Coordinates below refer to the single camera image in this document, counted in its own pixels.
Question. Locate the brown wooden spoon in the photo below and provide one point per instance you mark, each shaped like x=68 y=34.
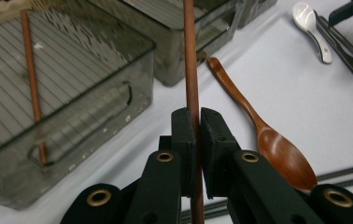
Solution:
x=283 y=158

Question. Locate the brown wooden chopstick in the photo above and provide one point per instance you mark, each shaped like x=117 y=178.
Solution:
x=191 y=62
x=32 y=77

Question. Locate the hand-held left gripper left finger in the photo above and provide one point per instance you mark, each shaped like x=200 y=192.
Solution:
x=165 y=180

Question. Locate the white ceramic spoon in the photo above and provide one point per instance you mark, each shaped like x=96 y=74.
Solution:
x=305 y=18

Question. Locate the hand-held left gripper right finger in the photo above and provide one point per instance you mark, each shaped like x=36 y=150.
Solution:
x=243 y=183

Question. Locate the transparent grey plastic bin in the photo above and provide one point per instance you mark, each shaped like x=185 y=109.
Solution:
x=255 y=12
x=103 y=102
x=171 y=62

